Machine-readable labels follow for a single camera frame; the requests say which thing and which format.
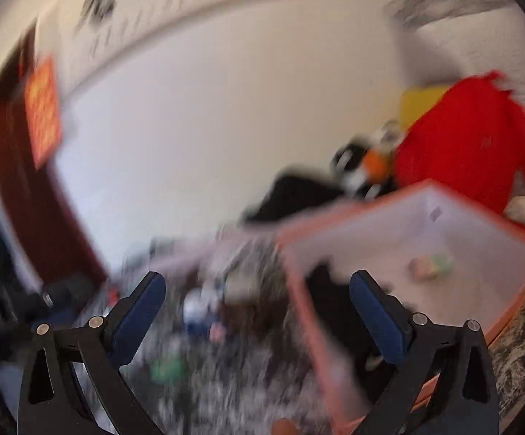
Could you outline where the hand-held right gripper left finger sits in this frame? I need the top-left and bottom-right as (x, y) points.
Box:
(18, 271), (168, 435)

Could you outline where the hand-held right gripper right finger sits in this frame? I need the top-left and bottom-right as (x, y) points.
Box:
(350, 269), (501, 435)

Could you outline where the marbled desktop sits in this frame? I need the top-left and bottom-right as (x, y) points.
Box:
(61, 231), (525, 435)

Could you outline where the white blue small object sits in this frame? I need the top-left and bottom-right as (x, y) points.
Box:
(182, 286), (222, 328)

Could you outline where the green small object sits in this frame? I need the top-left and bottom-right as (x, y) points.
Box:
(150, 357), (187, 385)

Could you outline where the small pink green item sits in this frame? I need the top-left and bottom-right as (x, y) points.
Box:
(408, 253), (454, 278)

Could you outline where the dark brown door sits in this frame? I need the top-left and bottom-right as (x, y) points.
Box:
(0, 25), (111, 293)

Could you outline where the orange-rimmed white storage box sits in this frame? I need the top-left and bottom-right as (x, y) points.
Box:
(275, 179), (525, 433)

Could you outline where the black cloth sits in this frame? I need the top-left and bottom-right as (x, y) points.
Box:
(243, 173), (351, 226)

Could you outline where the black white orange plush toy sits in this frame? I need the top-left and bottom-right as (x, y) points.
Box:
(332, 121), (403, 201)

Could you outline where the red cloth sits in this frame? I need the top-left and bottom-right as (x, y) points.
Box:
(393, 70), (525, 216)

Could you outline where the red door poster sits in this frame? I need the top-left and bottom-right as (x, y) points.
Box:
(23, 55), (65, 169)

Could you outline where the yellow cushion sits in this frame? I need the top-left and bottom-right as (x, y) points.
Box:
(400, 85), (451, 133)

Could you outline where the ink wall painting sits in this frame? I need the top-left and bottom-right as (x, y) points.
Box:
(74, 0), (120, 34)

